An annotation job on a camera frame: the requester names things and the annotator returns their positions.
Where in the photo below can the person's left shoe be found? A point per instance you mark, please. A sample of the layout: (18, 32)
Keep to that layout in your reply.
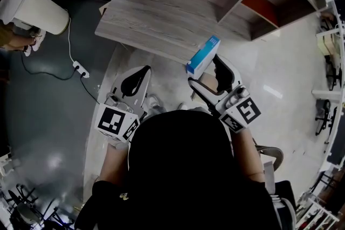
(153, 101)

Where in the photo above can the person's right shoe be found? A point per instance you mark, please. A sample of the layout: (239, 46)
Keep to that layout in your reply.
(182, 106)

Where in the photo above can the person's left forearm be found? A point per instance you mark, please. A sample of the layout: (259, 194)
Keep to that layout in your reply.
(113, 167)

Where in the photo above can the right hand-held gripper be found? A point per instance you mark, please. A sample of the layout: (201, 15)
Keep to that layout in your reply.
(240, 113)

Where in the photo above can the black office chair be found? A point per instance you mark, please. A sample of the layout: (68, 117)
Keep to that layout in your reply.
(327, 118)
(334, 72)

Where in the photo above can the person's grey trousers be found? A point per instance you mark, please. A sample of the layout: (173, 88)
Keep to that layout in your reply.
(199, 110)

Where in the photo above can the long white office desk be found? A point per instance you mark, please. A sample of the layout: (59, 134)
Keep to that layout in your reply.
(339, 62)

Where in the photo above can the white power strip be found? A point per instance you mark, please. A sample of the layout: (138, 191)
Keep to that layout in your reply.
(81, 69)

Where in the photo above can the person's black top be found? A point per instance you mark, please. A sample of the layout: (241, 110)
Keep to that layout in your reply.
(180, 164)

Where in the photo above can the grey wooden desk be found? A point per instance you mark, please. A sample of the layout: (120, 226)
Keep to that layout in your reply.
(161, 24)

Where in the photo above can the black metal frame stand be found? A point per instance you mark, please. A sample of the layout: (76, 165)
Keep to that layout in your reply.
(32, 210)

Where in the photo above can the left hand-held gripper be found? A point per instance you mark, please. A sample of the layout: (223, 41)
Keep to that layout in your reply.
(113, 121)

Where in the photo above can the person's shoe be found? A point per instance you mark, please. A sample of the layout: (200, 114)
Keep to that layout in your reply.
(153, 101)
(182, 106)

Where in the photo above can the white cylindrical appliance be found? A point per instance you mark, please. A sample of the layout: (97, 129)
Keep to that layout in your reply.
(40, 8)

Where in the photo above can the white storage shelf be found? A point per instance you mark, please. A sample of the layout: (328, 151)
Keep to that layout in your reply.
(318, 212)

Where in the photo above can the blue and white box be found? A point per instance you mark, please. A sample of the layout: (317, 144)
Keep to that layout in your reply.
(203, 58)

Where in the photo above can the person's right forearm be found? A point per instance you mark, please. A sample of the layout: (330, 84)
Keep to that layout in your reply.
(248, 159)

